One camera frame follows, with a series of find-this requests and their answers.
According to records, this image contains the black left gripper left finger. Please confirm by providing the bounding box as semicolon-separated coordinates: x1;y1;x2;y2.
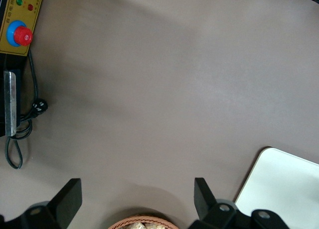
0;178;83;229

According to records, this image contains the woven wicker basket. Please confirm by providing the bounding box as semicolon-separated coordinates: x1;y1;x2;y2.
107;215;178;229

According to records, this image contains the white rectangular tray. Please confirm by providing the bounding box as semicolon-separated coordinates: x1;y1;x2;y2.
234;147;319;229

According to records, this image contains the red emergency stop button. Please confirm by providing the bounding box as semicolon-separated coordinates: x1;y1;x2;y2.
6;20;33;48

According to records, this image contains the black power cable with plug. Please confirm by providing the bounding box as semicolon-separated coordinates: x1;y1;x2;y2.
4;49;49;170

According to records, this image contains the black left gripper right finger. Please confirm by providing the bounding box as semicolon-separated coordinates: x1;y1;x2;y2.
187;177;291;229

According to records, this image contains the yellow control panel box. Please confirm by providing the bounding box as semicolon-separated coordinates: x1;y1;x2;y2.
0;0;45;57

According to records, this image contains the sandwich piece in basket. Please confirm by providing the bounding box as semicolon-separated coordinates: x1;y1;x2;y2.
126;221;146;229
145;222;167;229

